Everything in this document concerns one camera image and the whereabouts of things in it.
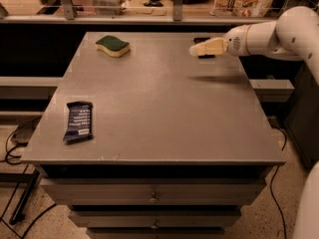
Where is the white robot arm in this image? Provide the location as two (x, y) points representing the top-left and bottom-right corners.
(189, 6), (319, 239)

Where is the black metal stand leg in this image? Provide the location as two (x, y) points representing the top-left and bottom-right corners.
(9, 170), (40, 225)

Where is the blue snack bar wrapper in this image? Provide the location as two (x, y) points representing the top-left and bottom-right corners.
(63, 102), (93, 141)

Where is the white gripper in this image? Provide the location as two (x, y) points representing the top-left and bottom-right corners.
(189, 25), (250, 57)

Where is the grey drawer cabinet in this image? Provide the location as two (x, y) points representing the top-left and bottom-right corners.
(23, 33), (284, 239)

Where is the top drawer metal knob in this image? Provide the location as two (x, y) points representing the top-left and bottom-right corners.
(149, 191), (160, 204)

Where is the black cable right floor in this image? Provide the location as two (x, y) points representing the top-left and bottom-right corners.
(268, 126), (289, 239)

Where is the green and yellow sponge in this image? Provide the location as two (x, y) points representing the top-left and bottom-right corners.
(96, 35), (131, 58)

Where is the grey metal railing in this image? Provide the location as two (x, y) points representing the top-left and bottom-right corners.
(0, 0), (319, 26)

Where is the drawer metal knob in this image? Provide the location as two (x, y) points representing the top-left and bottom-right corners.
(149, 191), (160, 204)
(151, 220), (159, 229)

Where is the black cables left floor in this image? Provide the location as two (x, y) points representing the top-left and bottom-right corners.
(0, 117), (58, 239)

